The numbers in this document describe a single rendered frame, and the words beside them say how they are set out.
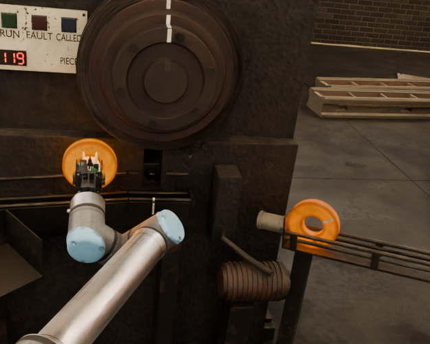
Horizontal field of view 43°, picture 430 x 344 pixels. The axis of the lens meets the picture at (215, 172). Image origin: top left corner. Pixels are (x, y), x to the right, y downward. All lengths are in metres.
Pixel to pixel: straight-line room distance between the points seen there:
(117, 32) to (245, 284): 0.84
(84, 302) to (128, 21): 0.75
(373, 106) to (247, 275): 3.69
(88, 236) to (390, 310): 1.68
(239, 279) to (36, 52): 0.90
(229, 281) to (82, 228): 0.57
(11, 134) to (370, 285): 1.82
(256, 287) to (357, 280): 1.12
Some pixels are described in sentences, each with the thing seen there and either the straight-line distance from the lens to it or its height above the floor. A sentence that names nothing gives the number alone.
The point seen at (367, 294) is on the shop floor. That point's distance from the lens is 2.72.
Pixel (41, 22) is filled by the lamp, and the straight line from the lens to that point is 1.65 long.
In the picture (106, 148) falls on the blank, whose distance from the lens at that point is 1.61.
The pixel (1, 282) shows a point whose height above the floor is 0.60.
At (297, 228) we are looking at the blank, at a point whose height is 0.68.
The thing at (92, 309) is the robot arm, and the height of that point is 0.84.
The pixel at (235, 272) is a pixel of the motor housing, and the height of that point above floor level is 0.53.
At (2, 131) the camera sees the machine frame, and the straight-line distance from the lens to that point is 1.76.
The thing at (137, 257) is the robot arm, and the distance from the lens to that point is 1.21.
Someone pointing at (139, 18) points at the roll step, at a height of 1.26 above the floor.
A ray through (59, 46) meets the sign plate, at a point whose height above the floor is 1.14.
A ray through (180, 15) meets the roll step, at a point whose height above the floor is 1.28.
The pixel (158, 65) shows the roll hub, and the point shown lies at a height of 1.16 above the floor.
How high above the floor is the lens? 1.52
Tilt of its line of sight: 25 degrees down
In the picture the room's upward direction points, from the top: 7 degrees clockwise
